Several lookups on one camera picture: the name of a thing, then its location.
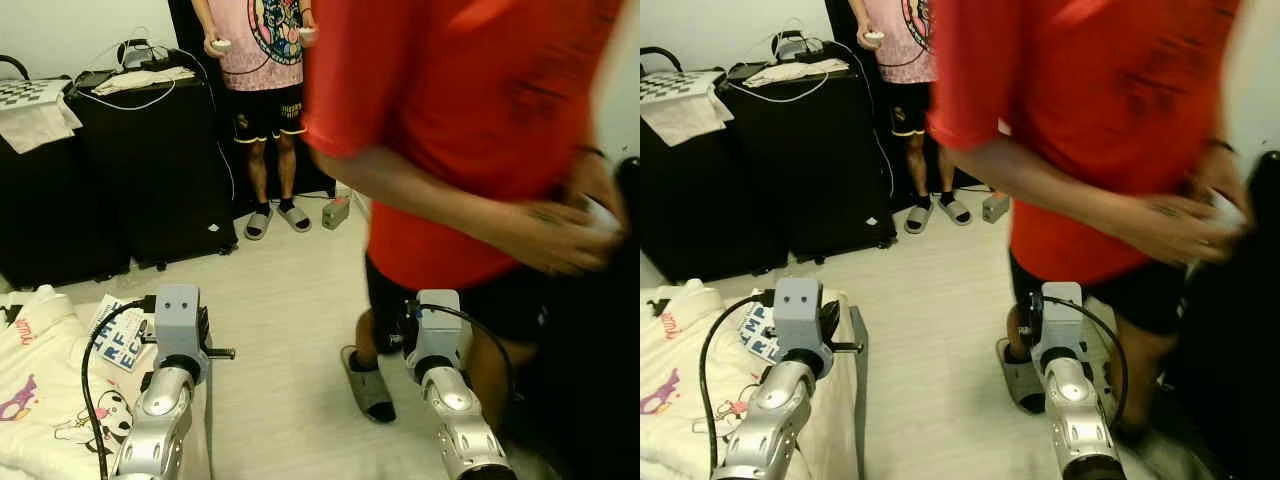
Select person in red shirt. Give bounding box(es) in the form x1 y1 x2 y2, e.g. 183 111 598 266
300 0 640 426
925 0 1251 446

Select person in pink shirt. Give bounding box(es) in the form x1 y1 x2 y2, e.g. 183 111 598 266
190 0 319 241
848 0 973 236

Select white folded cloth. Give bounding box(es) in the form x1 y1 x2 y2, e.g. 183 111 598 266
745 58 851 89
92 65 197 98

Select black wardrobe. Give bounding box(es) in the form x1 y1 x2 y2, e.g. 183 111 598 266
1165 150 1280 480
500 155 640 480

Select white cable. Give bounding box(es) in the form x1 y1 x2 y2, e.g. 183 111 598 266
78 40 238 206
728 30 896 196

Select black door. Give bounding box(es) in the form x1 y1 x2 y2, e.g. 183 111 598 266
168 0 336 196
822 0 991 191

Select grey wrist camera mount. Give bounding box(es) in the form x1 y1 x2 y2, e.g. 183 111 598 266
772 278 823 359
415 290 463 363
1040 282 1086 359
153 285 201 363

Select black headset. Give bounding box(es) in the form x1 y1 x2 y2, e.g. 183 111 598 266
115 38 171 71
770 30 826 63

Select black cabinet on wheels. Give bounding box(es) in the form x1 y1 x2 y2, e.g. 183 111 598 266
0 80 131 291
715 60 899 263
70 65 241 271
640 75 791 286

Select checkerboard sheet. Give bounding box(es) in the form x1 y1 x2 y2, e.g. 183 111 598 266
0 78 71 109
640 70 723 103

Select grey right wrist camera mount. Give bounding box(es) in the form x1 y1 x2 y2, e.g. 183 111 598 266
415 290 463 363
1040 282 1086 359

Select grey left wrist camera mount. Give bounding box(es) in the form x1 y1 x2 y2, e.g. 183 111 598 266
772 278 823 359
153 285 201 363

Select white hanging cloth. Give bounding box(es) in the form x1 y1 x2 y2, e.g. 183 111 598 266
0 100 83 156
640 92 736 149

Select cream cartoon print blanket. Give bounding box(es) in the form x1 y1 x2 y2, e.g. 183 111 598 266
640 282 851 480
0 285 216 480

